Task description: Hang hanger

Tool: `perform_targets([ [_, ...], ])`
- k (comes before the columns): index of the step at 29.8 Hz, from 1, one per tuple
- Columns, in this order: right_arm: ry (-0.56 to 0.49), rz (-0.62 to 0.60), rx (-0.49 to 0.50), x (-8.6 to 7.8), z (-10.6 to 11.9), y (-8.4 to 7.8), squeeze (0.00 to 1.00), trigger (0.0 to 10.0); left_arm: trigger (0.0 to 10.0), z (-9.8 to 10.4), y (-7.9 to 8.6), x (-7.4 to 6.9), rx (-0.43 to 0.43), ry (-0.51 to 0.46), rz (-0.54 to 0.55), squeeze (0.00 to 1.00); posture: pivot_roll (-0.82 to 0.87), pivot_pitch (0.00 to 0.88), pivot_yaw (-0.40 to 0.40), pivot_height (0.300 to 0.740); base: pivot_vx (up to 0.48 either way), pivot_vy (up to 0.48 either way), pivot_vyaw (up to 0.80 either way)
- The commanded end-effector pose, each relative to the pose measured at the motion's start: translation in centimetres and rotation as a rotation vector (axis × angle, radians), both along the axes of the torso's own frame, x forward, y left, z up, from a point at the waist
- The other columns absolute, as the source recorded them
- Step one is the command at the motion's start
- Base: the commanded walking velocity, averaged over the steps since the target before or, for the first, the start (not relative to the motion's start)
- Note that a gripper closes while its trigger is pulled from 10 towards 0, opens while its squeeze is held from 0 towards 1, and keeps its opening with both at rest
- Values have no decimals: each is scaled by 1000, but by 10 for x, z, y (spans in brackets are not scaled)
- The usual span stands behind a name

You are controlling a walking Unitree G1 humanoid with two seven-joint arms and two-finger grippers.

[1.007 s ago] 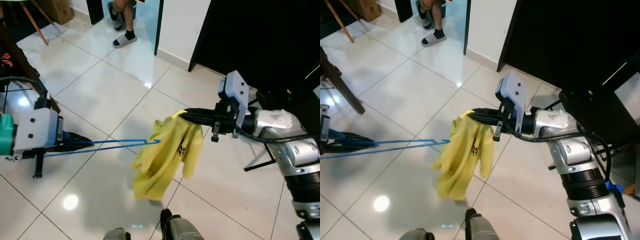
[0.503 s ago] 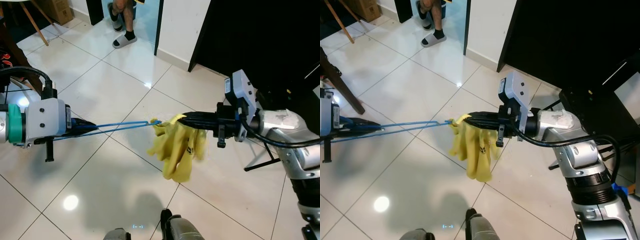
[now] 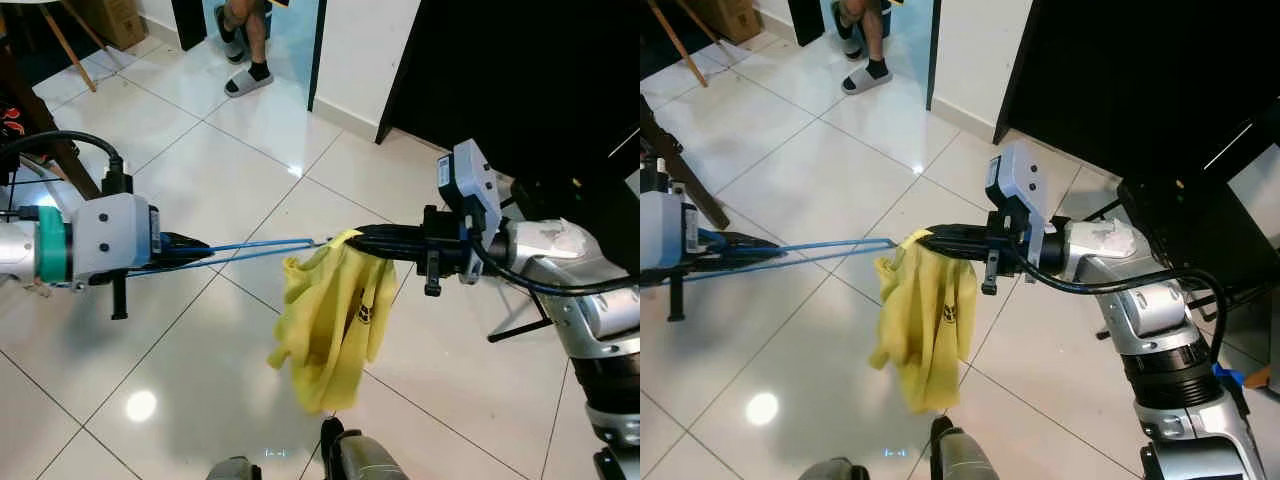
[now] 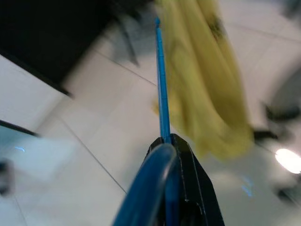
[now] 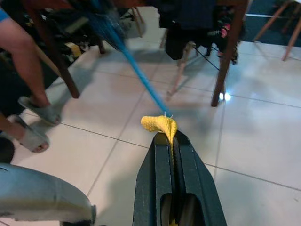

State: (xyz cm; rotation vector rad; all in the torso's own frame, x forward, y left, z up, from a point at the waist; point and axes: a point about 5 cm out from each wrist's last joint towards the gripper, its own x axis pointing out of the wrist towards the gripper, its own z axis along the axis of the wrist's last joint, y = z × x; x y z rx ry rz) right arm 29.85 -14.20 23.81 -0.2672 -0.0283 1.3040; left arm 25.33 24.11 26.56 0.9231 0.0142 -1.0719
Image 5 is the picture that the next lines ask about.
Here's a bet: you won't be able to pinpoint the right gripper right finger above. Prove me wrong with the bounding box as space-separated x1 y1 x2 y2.
175 129 228 226

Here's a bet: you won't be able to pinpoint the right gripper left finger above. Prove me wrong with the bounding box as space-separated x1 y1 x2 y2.
133 132 176 226

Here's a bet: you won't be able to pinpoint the yellow shirt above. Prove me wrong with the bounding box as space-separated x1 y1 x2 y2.
140 114 179 226

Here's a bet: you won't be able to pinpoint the blue wire hanger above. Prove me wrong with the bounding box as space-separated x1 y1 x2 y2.
77 0 174 117

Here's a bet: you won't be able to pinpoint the grey slipper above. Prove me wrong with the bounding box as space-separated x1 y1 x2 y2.
18 96 62 126
0 114 50 154

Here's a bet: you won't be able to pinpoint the dark wooden table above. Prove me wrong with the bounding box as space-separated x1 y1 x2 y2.
21 0 250 108

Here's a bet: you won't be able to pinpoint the white chair wooden legs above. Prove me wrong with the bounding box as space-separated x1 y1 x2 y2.
244 0 301 61

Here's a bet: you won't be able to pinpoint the person in blue shorts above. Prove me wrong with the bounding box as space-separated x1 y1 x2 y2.
0 7 62 153

